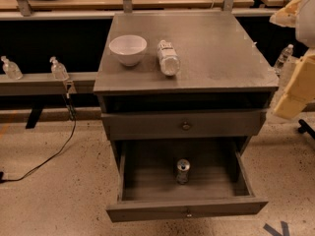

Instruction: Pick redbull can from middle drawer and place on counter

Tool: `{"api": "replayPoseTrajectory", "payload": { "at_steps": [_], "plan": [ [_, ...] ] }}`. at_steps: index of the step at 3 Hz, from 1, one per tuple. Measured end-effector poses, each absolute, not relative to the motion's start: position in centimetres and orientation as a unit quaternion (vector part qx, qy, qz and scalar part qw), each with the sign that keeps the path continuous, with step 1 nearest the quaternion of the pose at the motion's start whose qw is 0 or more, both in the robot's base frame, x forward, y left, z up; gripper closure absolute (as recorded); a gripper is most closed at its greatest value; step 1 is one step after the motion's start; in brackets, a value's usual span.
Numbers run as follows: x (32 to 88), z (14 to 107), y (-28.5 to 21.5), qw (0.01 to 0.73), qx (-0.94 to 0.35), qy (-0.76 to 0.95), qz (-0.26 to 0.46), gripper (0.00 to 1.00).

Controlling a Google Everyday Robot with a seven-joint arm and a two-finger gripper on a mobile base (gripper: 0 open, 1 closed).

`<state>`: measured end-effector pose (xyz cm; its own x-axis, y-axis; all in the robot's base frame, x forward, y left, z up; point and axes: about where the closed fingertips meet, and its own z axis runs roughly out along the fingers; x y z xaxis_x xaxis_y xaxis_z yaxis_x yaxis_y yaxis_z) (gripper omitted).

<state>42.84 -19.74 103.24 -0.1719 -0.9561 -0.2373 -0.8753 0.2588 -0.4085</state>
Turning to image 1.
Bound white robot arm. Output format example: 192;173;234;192
270;0;315;119

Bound black power cable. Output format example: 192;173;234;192
0;82;78;184

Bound black chair base leg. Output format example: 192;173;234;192
297;119;315;140

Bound grey wooden drawer cabinet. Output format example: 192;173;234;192
93;11;280;223

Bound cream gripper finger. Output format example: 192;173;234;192
269;0;302;28
274;48;315;119

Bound silver redbull can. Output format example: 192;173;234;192
176;158;190;184

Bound closed grey upper drawer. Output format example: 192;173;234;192
101;109;266;141

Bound standing clear water bottle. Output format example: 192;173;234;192
274;44;293;75

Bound white ceramic bowl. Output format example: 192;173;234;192
109;34;148;66

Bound clear pump bottle near cabinet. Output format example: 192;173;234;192
50;56;69;81

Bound lying clear plastic bottle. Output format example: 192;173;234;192
157;40;180;76

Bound clear pump bottle far left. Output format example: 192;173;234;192
1;56;23;80

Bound grey metal shelf rail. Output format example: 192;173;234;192
0;72;96;96

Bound open grey lower drawer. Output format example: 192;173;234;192
106;138;268;222

